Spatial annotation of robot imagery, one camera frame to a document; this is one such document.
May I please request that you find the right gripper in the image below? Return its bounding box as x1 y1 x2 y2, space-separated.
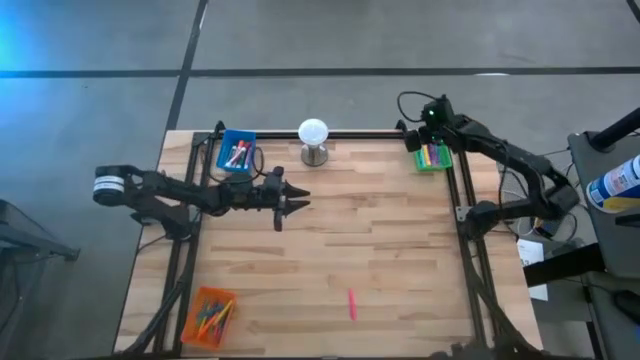
403 118 469 154

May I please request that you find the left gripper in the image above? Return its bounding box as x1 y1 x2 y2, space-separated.
216 166 312 233

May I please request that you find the green plastic basket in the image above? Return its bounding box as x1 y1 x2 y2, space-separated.
413 141 454 173

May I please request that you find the white mushroom lamp metal base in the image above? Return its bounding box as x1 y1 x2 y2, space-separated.
297 117 330 168

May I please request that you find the blue plastic basket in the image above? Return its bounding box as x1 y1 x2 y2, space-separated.
216 128 258 175

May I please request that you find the black power adapter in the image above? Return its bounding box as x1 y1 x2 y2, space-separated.
532 217 562 240

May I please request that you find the white paper sheet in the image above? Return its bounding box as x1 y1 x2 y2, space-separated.
516 238 550 302

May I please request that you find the orange plastic basket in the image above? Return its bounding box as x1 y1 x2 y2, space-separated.
180 285 238 350

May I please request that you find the black bar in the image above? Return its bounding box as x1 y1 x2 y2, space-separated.
522 243 609 289

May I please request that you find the black pole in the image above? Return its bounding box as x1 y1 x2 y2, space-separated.
589 107 640 152

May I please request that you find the blue white spray can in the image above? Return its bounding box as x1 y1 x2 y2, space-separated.
585 153 640 215

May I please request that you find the grey metal cart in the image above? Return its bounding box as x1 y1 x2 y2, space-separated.
567 130 640 360

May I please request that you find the grey metal stand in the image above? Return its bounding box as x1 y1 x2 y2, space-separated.
0 199 81 360

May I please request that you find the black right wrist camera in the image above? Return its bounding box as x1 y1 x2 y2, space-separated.
422 94 455 124

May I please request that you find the black right camera cable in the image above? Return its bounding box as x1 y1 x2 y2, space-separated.
397 90 436 124

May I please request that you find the yellow white cable bundle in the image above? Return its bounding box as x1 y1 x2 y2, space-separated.
499 147 590 236

